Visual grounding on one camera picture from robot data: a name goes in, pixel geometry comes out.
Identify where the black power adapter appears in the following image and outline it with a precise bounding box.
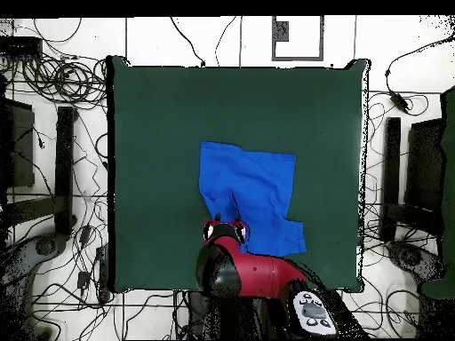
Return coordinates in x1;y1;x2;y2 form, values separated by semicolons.
388;90;411;114

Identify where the black adapter cable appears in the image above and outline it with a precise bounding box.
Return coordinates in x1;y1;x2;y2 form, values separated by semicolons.
385;33;455;94

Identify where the blue shirt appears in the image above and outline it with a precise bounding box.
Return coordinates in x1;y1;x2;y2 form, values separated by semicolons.
197;140;308;258

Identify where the green cloth sheet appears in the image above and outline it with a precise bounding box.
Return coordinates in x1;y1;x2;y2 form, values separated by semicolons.
419;84;455;299

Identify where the flat black device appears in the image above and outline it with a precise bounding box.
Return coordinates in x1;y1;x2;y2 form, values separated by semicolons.
0;35;44;57

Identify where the grey square floor frame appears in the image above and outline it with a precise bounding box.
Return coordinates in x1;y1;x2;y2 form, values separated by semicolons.
271;15;325;62

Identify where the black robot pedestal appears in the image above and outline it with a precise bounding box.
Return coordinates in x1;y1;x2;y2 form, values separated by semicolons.
186;289;285;341

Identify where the black box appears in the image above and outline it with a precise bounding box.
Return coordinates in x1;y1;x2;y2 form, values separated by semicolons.
403;118;445;214
0;97;36;189

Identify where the dark green table cloth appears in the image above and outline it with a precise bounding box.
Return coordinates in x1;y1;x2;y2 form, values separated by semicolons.
105;54;372;294

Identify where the black stand bar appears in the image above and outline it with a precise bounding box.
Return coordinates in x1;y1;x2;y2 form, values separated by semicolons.
379;116;402;242
53;106;77;237

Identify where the narrow black power strip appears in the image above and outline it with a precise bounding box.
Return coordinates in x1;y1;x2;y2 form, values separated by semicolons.
94;244;110;303

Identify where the small grey square plate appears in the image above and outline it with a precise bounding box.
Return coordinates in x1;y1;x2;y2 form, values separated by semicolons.
275;20;290;43

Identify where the coil of black cables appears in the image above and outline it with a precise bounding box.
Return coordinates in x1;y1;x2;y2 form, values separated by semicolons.
20;52;108;107

